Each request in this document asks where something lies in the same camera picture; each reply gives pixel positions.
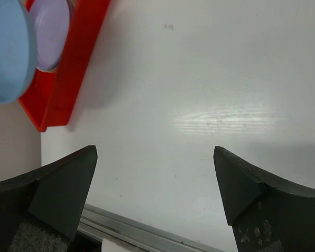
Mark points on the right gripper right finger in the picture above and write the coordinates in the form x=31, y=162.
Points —
x=266, y=212

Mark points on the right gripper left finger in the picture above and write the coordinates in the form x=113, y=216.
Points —
x=40, y=210

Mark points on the blue plate back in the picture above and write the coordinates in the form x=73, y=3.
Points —
x=18, y=53

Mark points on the purple plate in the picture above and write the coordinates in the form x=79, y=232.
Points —
x=51, y=22

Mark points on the red plastic bin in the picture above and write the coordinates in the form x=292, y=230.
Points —
x=51, y=97

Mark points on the white foil covered panel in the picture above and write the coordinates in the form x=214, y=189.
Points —
x=109, y=245

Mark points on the aluminium rail frame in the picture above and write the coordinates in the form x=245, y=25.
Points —
x=98, y=224

